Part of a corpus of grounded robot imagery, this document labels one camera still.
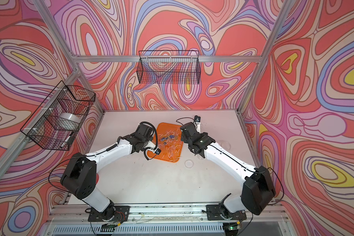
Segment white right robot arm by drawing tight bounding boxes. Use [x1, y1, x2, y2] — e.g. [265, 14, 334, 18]
[180, 123, 276, 216]

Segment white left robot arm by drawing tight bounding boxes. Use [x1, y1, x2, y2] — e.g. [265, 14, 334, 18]
[60, 122, 160, 218]

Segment lollipop candies on tray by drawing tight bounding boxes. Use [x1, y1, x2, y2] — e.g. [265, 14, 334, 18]
[156, 126, 183, 160]

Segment orange tray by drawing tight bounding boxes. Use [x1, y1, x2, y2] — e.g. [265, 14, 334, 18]
[148, 122, 184, 163]

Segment white bowl in basket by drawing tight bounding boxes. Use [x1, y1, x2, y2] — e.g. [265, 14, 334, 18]
[57, 113, 81, 131]

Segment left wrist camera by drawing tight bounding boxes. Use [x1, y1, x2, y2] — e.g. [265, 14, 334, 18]
[146, 141, 161, 155]

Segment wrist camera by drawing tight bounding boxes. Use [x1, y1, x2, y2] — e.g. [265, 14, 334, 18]
[194, 115, 201, 123]
[146, 141, 161, 155]

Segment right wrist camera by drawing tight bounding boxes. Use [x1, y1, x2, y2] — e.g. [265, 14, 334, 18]
[194, 115, 201, 123]

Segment black wire basket back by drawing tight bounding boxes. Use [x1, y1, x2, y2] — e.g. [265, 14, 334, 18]
[136, 50, 201, 85]

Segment black wire basket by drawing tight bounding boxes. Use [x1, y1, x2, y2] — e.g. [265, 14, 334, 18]
[136, 50, 201, 85]
[20, 81, 96, 151]

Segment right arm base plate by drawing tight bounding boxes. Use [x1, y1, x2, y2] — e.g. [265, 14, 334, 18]
[202, 204, 247, 222]

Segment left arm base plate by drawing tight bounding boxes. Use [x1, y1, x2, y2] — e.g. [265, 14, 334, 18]
[88, 205, 130, 223]

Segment black wire basket left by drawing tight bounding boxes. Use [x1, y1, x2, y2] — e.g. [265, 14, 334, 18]
[20, 81, 96, 151]

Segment aluminium frame corner post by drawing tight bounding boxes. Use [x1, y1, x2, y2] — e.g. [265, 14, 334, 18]
[237, 0, 296, 115]

